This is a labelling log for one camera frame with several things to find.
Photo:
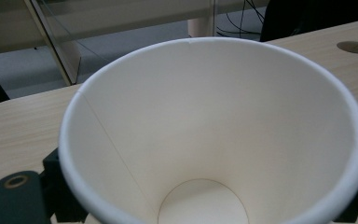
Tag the white paper cup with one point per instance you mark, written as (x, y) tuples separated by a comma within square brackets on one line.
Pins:
[(217, 118)]

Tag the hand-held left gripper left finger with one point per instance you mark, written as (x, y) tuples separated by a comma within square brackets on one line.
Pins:
[(59, 193)]

